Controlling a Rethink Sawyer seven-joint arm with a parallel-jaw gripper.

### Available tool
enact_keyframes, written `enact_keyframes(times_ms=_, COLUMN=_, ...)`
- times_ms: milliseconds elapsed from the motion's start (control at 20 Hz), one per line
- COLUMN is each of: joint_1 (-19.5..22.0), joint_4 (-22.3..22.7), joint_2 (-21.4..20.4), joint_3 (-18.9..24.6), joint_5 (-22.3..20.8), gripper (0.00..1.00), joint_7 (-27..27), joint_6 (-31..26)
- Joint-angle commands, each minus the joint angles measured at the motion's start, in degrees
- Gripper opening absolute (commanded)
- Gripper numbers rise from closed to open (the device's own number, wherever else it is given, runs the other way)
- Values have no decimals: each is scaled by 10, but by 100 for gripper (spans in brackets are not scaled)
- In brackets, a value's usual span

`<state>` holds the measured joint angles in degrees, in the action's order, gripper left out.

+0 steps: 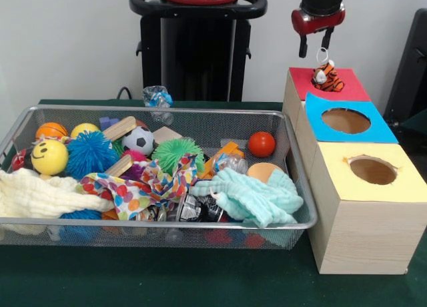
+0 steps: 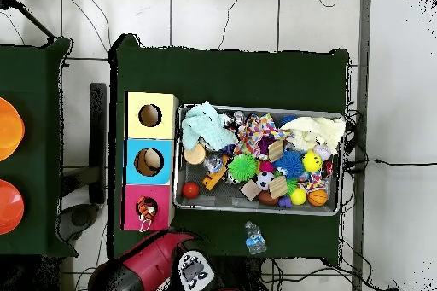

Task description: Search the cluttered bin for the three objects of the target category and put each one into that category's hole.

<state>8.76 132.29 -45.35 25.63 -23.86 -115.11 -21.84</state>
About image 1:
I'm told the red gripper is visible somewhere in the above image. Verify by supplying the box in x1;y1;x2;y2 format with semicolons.
291;4;347;59

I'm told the orange striped tiger plush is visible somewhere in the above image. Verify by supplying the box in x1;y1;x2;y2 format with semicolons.
311;48;346;93

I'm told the crushed clear plastic bottle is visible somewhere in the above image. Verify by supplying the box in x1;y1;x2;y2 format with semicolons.
143;85;174;125

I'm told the mint green cloth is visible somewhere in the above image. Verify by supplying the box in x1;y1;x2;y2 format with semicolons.
190;167;305;229

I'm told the shallow clear mesh bin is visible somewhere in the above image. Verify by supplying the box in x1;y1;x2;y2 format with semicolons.
0;104;318;251

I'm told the wooden box with three holes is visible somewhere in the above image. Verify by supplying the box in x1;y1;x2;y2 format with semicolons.
283;67;427;276

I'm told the black stand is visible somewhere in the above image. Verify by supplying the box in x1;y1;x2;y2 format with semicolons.
387;9;427;131

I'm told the red ball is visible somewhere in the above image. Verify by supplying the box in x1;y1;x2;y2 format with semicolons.
249;131;276;159

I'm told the orange flat plastic toy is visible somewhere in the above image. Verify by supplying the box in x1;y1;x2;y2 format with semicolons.
197;143;249;181

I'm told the toy hamburger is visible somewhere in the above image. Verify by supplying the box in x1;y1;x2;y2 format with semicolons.
247;162;284;184

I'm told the green furry monster toy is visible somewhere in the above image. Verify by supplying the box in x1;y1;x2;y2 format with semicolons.
151;137;205;174

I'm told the colourful polka dot cloth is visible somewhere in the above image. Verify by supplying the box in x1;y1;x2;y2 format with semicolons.
79;153;199;221

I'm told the blue spiky ball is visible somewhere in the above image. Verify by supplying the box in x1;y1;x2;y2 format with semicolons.
65;129;121;181
60;209;103;221

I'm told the orange toy basketball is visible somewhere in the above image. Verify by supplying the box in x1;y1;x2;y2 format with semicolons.
37;122;69;141

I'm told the dark green table cloth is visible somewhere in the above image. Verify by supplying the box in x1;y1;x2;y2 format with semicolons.
0;99;427;307

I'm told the large yellow ball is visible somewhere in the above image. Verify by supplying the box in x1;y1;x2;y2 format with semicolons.
31;139;69;176

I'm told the cream yellow cloth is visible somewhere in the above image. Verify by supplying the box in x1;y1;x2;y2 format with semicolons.
0;168;114;219

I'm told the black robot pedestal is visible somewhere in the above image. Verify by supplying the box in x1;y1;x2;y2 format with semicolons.
129;0;268;102

